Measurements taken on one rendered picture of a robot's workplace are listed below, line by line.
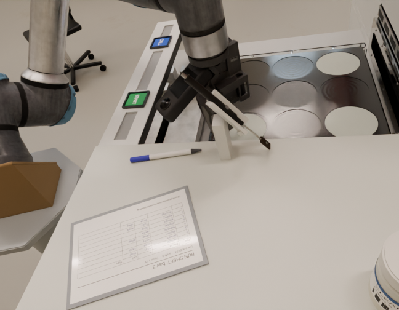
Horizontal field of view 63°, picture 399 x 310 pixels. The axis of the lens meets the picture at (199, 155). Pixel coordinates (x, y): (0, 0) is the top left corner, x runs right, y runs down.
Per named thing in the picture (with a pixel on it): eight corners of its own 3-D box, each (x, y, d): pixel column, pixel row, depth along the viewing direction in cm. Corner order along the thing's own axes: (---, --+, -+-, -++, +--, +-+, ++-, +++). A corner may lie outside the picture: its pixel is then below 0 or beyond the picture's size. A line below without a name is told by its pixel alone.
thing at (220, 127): (252, 145, 60) (244, 85, 50) (252, 161, 57) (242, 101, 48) (220, 146, 61) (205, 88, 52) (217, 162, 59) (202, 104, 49)
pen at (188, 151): (201, 146, 61) (130, 156, 63) (201, 149, 60) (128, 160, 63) (202, 149, 62) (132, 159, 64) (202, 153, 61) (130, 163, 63)
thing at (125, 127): (195, 56, 113) (185, 18, 103) (157, 186, 77) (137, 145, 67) (169, 59, 116) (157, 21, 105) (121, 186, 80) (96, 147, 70)
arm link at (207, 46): (194, 42, 50) (170, 27, 55) (201, 68, 53) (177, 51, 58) (234, 21, 51) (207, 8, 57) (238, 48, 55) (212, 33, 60)
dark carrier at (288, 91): (361, 48, 84) (361, 45, 84) (392, 146, 62) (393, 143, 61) (228, 61, 93) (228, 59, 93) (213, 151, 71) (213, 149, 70)
